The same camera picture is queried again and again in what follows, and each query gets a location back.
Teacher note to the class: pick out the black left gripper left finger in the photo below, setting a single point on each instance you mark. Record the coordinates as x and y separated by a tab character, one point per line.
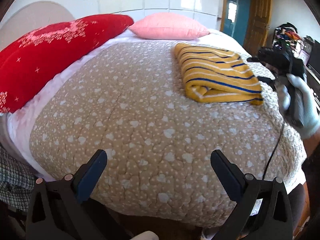
55	210

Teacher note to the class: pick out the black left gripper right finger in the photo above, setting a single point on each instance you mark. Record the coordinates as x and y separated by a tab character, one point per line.
262	208

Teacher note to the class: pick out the yellow striped knit sweater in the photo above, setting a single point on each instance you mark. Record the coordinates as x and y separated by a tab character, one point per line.
213	75

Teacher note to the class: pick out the white gloved right hand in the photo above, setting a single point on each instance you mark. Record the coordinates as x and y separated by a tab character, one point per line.
310	116

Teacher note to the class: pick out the cluttered shelf rack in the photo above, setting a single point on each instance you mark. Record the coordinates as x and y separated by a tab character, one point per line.
288	33

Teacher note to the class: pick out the checkered grey fabric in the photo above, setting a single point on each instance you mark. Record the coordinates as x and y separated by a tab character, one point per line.
17	182

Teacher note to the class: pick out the wooden door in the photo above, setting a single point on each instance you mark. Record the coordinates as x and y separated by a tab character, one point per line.
258	25

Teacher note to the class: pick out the pink ribbed pillow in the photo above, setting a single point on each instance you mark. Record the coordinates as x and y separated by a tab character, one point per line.
168	26

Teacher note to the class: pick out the beige spotted quilt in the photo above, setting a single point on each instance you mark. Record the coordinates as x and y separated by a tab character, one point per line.
278	152

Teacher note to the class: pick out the red embroidered pillow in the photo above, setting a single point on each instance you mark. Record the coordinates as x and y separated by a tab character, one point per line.
28	63

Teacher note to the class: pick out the round beige headboard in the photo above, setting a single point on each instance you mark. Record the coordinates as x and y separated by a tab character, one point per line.
31	17

